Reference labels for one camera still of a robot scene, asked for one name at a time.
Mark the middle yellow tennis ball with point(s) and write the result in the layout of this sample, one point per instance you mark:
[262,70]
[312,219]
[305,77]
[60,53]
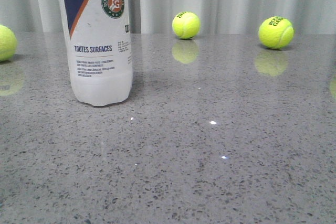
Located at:
[186,25]

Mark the far-left yellow tennis ball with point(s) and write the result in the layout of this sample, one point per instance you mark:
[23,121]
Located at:
[8,43]

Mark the Roland Garros yellow tennis ball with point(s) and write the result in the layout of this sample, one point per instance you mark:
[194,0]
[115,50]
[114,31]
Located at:
[276,32]

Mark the grey pleated curtain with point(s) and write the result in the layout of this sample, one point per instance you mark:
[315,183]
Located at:
[155,16]

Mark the white blue tennis ball can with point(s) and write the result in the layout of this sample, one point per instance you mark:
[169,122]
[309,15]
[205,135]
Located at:
[98,43]

